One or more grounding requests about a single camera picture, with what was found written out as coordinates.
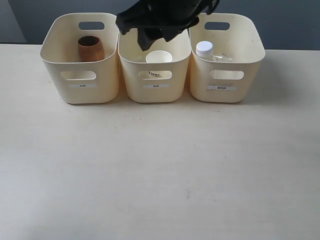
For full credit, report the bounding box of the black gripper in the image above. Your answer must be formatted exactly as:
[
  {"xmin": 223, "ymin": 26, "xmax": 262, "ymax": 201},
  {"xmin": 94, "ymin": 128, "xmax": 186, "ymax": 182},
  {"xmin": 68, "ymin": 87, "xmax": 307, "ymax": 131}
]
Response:
[{"xmin": 115, "ymin": 0, "xmax": 213, "ymax": 51}]

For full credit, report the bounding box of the white paper cup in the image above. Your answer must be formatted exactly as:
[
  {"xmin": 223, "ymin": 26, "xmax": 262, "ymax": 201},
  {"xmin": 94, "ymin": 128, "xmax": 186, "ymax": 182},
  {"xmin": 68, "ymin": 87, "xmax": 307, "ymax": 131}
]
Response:
[{"xmin": 145, "ymin": 50, "xmax": 173, "ymax": 79}]

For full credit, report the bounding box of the brown wooden cup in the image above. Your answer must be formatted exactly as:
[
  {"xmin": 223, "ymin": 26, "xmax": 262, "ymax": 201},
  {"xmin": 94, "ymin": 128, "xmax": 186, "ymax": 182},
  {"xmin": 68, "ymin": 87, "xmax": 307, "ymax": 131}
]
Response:
[{"xmin": 78, "ymin": 35, "xmax": 105, "ymax": 62}]

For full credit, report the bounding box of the clear plastic bottle white cap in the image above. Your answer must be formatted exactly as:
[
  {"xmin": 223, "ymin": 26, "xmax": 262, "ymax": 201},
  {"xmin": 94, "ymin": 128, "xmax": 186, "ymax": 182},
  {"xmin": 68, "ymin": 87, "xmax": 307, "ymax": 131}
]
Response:
[{"xmin": 195, "ymin": 41, "xmax": 233, "ymax": 63}]

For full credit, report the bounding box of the middle cream plastic bin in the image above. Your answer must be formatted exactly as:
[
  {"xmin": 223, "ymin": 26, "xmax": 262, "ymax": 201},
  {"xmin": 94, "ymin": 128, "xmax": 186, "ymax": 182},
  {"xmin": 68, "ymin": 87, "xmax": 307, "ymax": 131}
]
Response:
[{"xmin": 118, "ymin": 28, "xmax": 192, "ymax": 103}]

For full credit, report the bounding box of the cream plastic bin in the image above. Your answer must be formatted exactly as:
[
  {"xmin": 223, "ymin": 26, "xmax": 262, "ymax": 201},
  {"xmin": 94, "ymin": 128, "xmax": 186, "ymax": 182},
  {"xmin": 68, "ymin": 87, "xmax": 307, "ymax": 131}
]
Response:
[
  {"xmin": 40, "ymin": 12, "xmax": 121, "ymax": 104},
  {"xmin": 189, "ymin": 13, "xmax": 266, "ymax": 103},
  {"xmin": 118, "ymin": 28, "xmax": 192, "ymax": 103}
]

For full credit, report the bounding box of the left cream plastic bin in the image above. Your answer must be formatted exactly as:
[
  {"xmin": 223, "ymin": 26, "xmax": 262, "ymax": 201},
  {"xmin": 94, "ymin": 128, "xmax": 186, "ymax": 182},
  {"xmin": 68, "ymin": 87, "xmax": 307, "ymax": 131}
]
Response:
[{"xmin": 40, "ymin": 12, "xmax": 121, "ymax": 104}]

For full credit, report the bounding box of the right cream plastic bin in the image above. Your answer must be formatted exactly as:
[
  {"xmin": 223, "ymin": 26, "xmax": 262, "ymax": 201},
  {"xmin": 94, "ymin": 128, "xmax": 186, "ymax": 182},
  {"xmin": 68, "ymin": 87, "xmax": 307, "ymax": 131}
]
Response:
[{"xmin": 189, "ymin": 13, "xmax": 266, "ymax": 103}]

